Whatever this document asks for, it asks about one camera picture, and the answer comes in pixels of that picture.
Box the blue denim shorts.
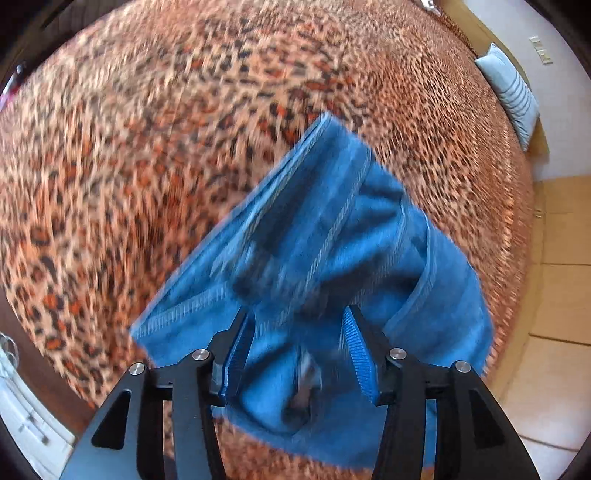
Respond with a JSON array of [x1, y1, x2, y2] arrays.
[[130, 114, 493, 468]]

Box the beige wardrobe cabinets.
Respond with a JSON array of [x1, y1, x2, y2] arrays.
[[491, 176, 590, 479]]

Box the leopard print bedspread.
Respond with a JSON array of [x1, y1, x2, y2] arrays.
[[1, 1, 533, 479]]

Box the light blue striped pillow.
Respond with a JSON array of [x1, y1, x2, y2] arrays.
[[475, 43, 540, 151]]

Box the white wall switch plate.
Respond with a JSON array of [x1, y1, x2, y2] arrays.
[[529, 36, 553, 65]]

